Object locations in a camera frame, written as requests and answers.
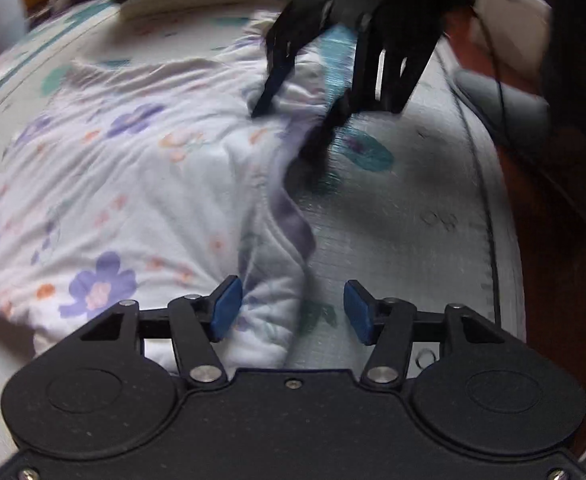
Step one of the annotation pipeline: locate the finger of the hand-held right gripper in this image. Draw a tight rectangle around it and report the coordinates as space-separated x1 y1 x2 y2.
250 0 344 118
297 4 444 172

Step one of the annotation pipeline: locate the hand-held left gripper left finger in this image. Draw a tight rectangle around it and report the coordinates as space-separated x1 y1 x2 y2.
38 276 244 389

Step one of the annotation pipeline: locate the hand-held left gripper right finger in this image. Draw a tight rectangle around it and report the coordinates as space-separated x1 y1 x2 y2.
344 280 528 389

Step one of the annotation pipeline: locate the white floral garment purple trim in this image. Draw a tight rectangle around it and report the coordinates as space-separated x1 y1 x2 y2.
0 25 354 367

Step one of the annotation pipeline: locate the cartoon printed play mat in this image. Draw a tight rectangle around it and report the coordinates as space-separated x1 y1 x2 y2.
0 0 528 461

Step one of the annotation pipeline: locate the white box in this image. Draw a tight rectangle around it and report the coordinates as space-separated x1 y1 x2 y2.
473 0 554 81

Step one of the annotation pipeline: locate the black cable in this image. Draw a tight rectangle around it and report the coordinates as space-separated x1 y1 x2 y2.
470 7 586 233

